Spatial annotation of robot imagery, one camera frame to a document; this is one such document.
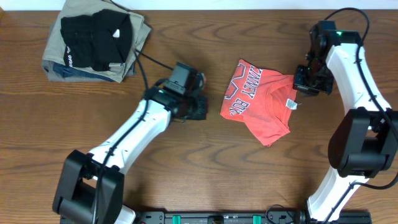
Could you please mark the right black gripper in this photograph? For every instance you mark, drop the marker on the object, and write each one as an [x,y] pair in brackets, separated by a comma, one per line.
[304,82]

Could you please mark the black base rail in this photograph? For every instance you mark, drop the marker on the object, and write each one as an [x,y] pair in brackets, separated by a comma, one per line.
[273,216]

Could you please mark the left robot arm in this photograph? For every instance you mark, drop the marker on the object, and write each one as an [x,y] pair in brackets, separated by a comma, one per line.
[91,185]

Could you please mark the black folded garment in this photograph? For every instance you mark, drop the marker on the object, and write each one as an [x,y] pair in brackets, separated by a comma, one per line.
[98,40]

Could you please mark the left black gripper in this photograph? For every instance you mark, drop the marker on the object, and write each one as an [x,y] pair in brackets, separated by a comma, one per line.
[199,107]

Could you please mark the khaki folded garment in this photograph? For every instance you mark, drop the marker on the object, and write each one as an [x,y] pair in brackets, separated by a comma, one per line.
[55,48]

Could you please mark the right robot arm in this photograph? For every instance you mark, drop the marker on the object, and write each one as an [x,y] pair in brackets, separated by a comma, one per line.
[365,142]

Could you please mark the red printed t-shirt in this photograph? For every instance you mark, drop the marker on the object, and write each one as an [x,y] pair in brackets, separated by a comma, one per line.
[262,99]

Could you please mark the grey blue folded garment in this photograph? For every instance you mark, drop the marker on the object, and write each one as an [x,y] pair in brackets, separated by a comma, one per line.
[61,73]

